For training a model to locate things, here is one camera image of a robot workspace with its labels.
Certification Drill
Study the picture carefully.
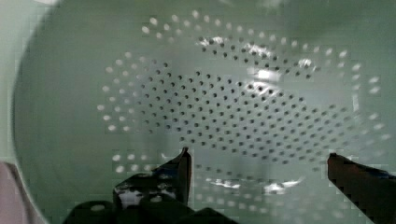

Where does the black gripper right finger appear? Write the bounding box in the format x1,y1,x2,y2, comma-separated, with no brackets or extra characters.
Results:
327,153,396,224

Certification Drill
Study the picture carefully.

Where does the green plastic strainer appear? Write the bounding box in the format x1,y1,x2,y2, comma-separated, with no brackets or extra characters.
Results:
12,0,395,224

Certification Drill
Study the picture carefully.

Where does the grey round plate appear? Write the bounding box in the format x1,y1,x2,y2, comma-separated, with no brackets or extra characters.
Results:
0,162,46,224

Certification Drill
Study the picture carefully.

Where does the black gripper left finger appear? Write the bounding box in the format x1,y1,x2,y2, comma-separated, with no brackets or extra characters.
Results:
63,147,238,224

